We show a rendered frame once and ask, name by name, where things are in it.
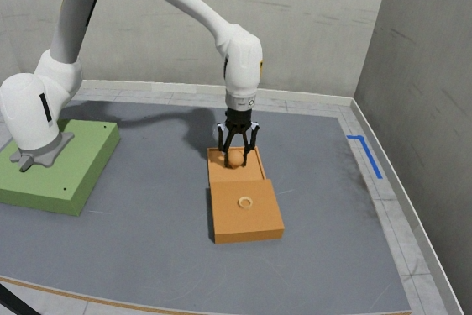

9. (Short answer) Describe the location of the brown square box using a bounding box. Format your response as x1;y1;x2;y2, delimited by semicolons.
211;179;285;244

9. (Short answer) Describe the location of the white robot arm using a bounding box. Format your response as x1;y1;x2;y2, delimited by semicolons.
0;0;263;171

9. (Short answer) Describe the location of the tan rimmed tray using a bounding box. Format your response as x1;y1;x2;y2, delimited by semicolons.
207;146;266;182

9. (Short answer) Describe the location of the tan ball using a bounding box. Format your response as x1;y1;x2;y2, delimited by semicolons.
228;150;244;167

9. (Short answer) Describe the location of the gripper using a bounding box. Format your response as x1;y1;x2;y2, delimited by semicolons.
218;107;260;167

